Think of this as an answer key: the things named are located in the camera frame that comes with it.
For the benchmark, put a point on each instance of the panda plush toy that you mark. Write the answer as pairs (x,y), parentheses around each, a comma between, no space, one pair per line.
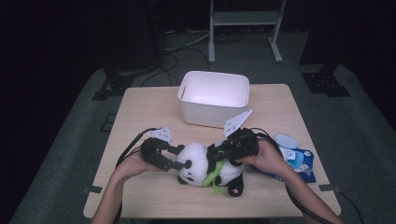
(196,158)

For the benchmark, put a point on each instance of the person's right hand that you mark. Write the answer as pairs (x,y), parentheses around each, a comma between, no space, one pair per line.
(271,158)

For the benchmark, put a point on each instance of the black tape strip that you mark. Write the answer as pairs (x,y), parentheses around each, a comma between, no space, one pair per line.
(327,187)
(92,189)

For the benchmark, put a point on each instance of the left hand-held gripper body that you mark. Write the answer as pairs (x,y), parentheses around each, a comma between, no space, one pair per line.
(149,149)

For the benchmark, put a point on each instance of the white plastic bin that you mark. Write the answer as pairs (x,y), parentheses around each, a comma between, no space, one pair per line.
(214,90)

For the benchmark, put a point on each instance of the white metal stand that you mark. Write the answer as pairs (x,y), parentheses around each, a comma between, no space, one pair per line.
(246,18)

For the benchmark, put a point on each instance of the black stand base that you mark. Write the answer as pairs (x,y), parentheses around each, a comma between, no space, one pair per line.
(113,85)
(325,82)

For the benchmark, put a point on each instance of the person's left hand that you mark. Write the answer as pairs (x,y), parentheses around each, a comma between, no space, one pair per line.
(132,165)

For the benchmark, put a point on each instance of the blue wet wipes pack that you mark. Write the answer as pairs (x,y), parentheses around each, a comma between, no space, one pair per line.
(306,165)

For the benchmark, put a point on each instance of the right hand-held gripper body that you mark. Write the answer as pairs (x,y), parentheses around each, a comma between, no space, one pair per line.
(244,143)

